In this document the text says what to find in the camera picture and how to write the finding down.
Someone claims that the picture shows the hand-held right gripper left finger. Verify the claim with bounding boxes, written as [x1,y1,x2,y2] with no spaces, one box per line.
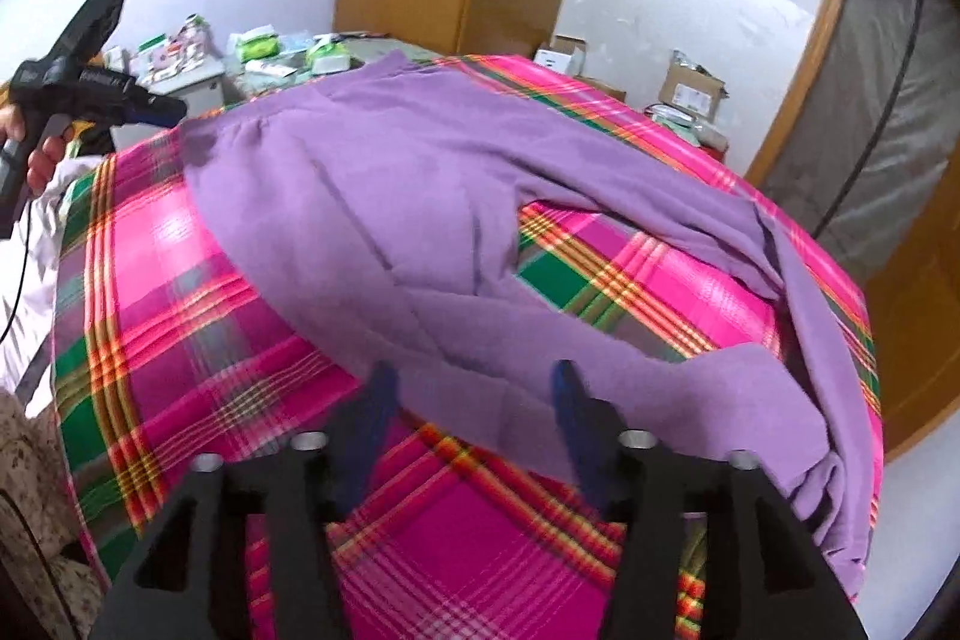
[94,361,402,640]

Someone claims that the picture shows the person's left hand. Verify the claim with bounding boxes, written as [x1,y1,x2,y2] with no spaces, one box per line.
[0,104,80,197]

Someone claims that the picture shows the person's beige patterned clothing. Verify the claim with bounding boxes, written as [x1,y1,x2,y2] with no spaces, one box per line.
[0,392,102,640]

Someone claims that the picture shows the grey doorway curtain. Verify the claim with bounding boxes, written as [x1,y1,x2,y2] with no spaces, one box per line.
[757,0,960,281]

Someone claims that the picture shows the white cabinet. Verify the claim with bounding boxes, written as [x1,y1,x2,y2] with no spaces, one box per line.
[139,64,226,120]

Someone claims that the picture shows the white cardboard box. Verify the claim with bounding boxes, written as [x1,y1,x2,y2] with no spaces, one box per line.
[534,35,587,75]

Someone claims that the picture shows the wooden door frame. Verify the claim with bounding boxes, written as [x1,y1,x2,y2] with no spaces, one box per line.
[742,0,878,184]

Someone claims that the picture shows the black cable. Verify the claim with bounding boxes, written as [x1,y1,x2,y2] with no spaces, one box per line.
[0,209,31,345]

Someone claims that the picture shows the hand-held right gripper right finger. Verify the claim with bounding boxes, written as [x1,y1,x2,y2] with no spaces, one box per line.
[550,359,871,640]

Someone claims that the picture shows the purple pants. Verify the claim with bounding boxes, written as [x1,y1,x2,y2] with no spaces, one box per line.
[180,51,875,600]

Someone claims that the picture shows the brown cardboard box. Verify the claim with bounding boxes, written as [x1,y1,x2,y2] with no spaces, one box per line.
[660,47,728,120]

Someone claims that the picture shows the pink plaid bed sheet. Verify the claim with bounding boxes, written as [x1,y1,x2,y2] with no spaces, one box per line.
[49,53,886,640]

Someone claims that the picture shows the white cloth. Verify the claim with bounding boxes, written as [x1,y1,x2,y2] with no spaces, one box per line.
[0,156,102,416]

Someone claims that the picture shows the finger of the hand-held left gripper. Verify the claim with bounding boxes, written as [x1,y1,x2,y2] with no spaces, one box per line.
[124,89,188,125]

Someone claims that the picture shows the silver plastic bag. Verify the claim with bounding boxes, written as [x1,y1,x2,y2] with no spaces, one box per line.
[645,104,732,161]

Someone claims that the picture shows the wooden door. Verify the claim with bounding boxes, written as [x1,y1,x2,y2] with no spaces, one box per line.
[862,190,960,461]

